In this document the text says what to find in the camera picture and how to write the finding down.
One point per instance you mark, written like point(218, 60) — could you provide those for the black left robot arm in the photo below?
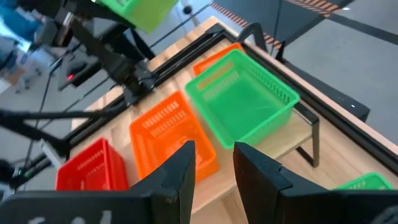
point(109, 59)

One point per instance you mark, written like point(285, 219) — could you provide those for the black mat with hazard stripes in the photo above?
point(267, 15)

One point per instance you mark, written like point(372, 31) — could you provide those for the red plastic basket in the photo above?
point(93, 174)

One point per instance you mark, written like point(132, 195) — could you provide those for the black power strip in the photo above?
point(81, 71)

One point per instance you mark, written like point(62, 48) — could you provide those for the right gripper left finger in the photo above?
point(174, 186)

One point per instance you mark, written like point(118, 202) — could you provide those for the wooden shelf with black legs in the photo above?
point(289, 133)

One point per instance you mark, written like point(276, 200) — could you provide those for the person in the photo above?
point(18, 21)

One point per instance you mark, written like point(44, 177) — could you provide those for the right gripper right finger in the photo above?
point(261, 180)

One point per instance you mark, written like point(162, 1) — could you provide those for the black table base beam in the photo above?
point(339, 96)

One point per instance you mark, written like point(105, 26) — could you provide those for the black frame clamp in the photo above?
point(252, 26)
point(281, 52)

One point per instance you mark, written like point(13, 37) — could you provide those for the orange plastic basket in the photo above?
point(174, 140)
point(211, 63)

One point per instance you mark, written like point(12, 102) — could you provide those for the green plastic basket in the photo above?
point(146, 15)
point(367, 183)
point(245, 102)

